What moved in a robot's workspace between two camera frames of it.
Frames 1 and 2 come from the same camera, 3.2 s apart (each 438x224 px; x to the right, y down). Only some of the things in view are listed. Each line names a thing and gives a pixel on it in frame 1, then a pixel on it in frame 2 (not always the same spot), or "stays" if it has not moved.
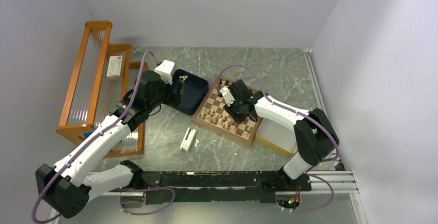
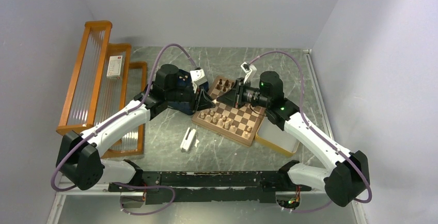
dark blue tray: [195, 90] stays
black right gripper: [236, 118] -> [234, 97]
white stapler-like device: [189, 136] stays
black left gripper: [176, 96] -> [203, 100]
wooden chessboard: [211, 116] stays
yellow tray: [277, 135] stays
